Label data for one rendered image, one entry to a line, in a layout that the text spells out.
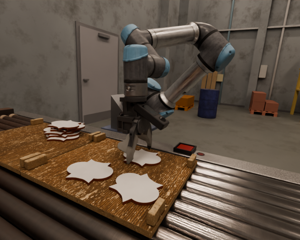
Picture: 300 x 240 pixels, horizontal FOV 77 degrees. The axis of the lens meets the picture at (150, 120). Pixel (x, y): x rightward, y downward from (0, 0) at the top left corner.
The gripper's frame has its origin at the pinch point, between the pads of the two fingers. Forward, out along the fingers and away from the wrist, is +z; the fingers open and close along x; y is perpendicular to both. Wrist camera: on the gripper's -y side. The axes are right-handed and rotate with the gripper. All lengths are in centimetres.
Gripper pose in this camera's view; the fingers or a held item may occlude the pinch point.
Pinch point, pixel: (141, 156)
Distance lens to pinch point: 64.4
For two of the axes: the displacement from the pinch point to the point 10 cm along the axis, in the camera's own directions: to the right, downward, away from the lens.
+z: -0.1, 9.8, 2.1
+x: -4.6, 1.8, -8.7
